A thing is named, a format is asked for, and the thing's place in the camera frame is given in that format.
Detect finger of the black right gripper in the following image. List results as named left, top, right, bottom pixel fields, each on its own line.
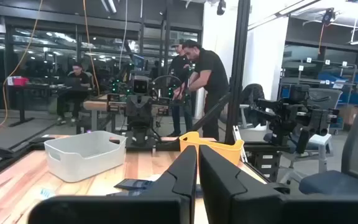
left=139, top=95, right=154, bottom=127
left=125, top=95, right=140, bottom=127

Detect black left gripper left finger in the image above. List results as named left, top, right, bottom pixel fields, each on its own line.
left=27, top=145, right=198, bottom=224

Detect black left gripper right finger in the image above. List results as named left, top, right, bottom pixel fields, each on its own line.
left=198, top=144, right=358, bottom=224

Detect background robot station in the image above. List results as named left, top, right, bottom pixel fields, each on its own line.
left=106, top=73, right=186, bottom=108

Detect background wooden workbench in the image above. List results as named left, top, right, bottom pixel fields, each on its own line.
left=82, top=93, right=127, bottom=133

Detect person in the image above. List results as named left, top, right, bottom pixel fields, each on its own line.
left=56, top=62, right=95, bottom=124
left=166, top=39, right=195, bottom=138
left=172, top=39, right=230, bottom=141

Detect black control box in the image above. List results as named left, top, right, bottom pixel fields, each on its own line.
left=244, top=141, right=291, bottom=184

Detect yellow plastic bin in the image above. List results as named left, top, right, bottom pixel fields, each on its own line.
left=178, top=131, right=245, bottom=166

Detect white plastic bin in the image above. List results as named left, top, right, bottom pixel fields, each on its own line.
left=44, top=130, right=127, bottom=183

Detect black office desk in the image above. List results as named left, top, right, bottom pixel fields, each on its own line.
left=7, top=81, right=98, bottom=128

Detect white stool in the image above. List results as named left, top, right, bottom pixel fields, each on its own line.
left=278, top=133, right=334, bottom=185

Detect red box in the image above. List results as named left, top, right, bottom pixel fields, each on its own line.
left=7, top=75, right=30, bottom=86

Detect background black robot arms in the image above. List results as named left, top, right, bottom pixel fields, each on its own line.
left=249, top=83, right=341, bottom=154

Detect grey mesh chair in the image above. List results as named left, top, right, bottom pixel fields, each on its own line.
left=306, top=87, right=344, bottom=110

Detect shelf with blue bins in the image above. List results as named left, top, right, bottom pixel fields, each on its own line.
left=280, top=57, right=358, bottom=106

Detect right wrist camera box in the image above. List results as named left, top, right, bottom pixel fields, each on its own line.
left=133, top=76, right=151, bottom=95

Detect white metal bracket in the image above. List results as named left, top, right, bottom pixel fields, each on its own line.
left=232, top=125, right=249, bottom=163

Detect black diagonal frame brace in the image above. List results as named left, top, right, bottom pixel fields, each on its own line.
left=191, top=92, right=231, bottom=133

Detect orange hanging cable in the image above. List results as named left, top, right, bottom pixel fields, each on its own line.
left=0, top=0, right=44, bottom=135
left=82, top=0, right=101, bottom=96

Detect black frame post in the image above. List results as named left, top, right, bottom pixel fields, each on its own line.
left=224, top=0, right=252, bottom=146

